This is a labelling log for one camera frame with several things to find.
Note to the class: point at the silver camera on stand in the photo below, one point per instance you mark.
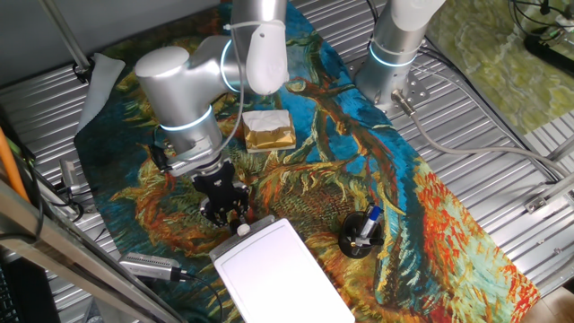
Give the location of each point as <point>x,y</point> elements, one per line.
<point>69,175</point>

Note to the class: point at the black pen with gold tip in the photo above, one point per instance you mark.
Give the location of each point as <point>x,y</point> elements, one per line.
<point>365,243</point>

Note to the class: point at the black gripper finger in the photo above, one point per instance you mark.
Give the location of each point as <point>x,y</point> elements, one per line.
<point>215,213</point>
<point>237,202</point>

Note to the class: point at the gold and white tissue pack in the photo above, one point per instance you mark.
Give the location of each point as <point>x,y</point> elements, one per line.
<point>269,132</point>

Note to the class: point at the grey slanted pole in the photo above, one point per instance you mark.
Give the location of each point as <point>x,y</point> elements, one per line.
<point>63,31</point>

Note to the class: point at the green marbled mat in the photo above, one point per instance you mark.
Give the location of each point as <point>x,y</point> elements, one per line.
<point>484,67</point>

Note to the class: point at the grey marker with blue cap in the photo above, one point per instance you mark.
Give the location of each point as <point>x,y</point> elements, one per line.
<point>371,220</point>

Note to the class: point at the black mesh pen holder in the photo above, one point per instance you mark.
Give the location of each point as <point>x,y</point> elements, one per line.
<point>347,238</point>

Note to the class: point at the sunflower painting cloth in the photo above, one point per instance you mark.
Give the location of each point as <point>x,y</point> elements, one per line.
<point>314,179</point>

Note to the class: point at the aluminium rail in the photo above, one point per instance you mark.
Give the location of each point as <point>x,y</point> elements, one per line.
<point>551,193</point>

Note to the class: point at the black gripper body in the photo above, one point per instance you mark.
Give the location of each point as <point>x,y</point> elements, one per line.
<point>215,181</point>

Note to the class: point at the black clamp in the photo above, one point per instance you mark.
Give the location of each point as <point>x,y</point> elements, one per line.
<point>545,47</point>

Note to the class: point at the white drawer knob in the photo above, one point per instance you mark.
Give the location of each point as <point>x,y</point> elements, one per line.
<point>243,229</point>

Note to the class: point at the aluminium frame bar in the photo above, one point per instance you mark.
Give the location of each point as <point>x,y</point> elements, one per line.
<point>67,251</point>

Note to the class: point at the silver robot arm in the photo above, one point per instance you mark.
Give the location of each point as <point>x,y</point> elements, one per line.
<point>179,89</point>

